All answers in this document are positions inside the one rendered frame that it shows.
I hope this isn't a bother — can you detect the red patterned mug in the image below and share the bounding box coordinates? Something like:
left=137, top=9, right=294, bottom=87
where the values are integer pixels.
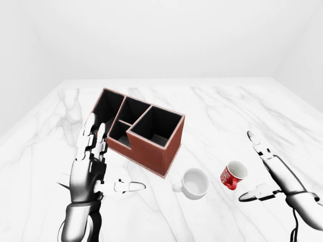
left=220, top=160, right=248, bottom=191

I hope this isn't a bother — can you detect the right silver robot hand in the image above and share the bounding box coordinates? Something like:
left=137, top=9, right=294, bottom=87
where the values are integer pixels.
left=238, top=131, right=308, bottom=202

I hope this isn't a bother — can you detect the red-brown desk caddy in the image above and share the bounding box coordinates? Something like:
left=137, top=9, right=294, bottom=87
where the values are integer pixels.
left=91, top=87, right=186, bottom=179

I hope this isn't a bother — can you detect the white mug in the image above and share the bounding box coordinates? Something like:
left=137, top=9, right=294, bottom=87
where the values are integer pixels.
left=172, top=167, right=210, bottom=201

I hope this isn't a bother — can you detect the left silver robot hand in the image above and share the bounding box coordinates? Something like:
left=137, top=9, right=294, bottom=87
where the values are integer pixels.
left=56, top=112, right=146, bottom=204

